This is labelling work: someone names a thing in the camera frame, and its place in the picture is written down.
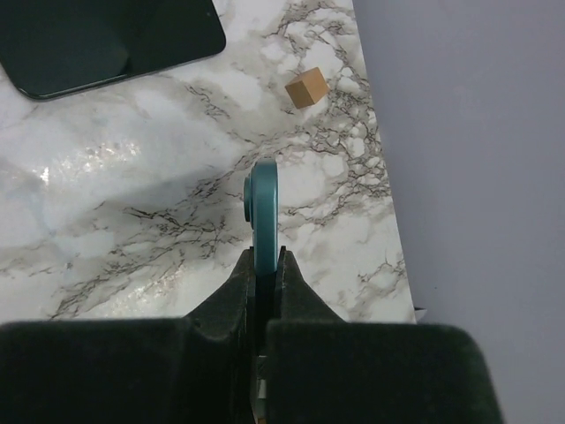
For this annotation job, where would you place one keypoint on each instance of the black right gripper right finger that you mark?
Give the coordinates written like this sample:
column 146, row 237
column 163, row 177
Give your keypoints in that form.
column 322, row 369

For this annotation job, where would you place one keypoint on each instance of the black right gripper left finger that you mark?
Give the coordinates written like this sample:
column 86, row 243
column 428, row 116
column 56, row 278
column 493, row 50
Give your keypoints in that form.
column 196, row 368

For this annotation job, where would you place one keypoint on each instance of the teal phone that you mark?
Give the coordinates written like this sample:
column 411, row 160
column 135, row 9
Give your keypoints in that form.
column 261, row 212

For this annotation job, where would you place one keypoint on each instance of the black phone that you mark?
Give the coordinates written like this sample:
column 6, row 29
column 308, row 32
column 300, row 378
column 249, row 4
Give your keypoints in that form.
column 55, row 48

